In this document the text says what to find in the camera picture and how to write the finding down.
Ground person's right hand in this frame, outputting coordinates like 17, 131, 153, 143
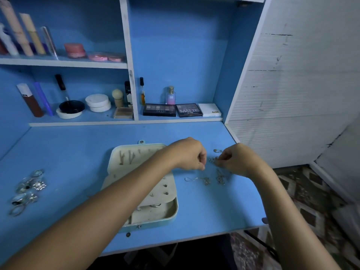
214, 143, 272, 180

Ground cream jewellery box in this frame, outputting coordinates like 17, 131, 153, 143
101, 140, 180, 233

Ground white round cream jar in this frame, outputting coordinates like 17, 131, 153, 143
85, 93, 112, 113

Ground white flat box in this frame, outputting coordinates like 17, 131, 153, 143
197, 103, 223, 118

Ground black cosmetic bottle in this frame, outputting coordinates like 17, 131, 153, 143
124, 81, 133, 107

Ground black lettered eyeshadow palette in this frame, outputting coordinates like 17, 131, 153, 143
175, 103, 203, 118

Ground thin dark cosmetic bottle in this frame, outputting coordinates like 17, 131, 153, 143
139, 77, 146, 106

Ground small pink perfume bottle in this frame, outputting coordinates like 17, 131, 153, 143
165, 86, 176, 106

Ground pale plastic bag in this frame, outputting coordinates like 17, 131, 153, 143
332, 202, 360, 245

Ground pink round jar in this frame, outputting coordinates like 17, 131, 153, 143
63, 43, 87, 59

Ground square brown powder compact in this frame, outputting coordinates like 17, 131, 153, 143
114, 106, 135, 120

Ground black makeup brush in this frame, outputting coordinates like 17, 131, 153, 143
54, 74, 71, 104

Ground person's left forearm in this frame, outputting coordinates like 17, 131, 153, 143
3, 151, 175, 270

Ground pile of silver bracelets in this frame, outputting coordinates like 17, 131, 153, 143
184, 148, 230, 186

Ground beige makeup sponge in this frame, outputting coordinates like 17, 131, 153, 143
112, 88, 125, 108

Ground white slatted cabinet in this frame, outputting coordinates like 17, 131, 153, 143
225, 0, 360, 168

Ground brown lipstick tube white cap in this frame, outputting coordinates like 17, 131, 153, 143
16, 82, 45, 118

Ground short beige cosmetic tube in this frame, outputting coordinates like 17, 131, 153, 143
19, 13, 47, 56

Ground white bowl black inside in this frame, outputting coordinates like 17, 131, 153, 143
56, 100, 86, 120

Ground white shelf unit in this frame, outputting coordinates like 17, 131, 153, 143
0, 0, 266, 127

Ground tall beige cosmetic tube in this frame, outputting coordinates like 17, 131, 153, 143
0, 0, 35, 57

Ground person's dark clothing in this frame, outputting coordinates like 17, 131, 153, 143
90, 233, 237, 270

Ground pile of silver rings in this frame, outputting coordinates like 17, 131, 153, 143
8, 169, 47, 217

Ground dark eyeshadow palette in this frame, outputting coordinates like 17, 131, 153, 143
143, 104, 177, 117

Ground person's left hand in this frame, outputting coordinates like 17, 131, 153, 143
162, 138, 208, 171

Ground blue cosmetic tube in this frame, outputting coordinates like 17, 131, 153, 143
33, 81, 55, 116

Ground person's right forearm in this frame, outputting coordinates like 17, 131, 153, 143
253, 166, 341, 270

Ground white tube blue label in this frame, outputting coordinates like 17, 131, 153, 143
0, 22, 20, 57

